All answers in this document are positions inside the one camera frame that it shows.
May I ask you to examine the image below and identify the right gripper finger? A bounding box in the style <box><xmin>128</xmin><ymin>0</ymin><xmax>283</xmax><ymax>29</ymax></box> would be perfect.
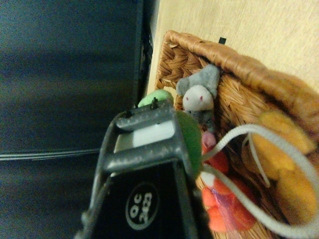
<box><xmin>77</xmin><ymin>98</ymin><xmax>210</xmax><ymax>239</ymax></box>

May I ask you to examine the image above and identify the green plush toy mouse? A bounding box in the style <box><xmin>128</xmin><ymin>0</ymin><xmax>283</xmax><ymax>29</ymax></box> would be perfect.
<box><xmin>137</xmin><ymin>89</ymin><xmax>319</xmax><ymax>236</ymax></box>

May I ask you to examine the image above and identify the grey plush toy mouse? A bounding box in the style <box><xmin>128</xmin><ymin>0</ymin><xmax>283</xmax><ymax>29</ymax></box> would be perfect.
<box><xmin>175</xmin><ymin>63</ymin><xmax>220</xmax><ymax>131</ymax></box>

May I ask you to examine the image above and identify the red plush toy mouse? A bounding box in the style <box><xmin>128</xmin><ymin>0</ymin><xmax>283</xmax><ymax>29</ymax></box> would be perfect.
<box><xmin>199</xmin><ymin>131</ymin><xmax>258</xmax><ymax>233</ymax></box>

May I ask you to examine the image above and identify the tan plush toy mouse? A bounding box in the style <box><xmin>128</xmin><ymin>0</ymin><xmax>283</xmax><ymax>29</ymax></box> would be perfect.
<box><xmin>245</xmin><ymin>111</ymin><xmax>319</xmax><ymax>226</ymax></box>

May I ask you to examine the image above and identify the brown wicker basket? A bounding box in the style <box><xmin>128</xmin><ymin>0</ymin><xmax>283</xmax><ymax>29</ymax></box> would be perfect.
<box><xmin>154</xmin><ymin>29</ymin><xmax>319</xmax><ymax>239</ymax></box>

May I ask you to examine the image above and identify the black curtain stand pole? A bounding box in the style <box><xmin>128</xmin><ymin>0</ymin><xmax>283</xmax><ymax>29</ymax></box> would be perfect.
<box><xmin>0</xmin><ymin>147</ymin><xmax>101</xmax><ymax>161</ymax></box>

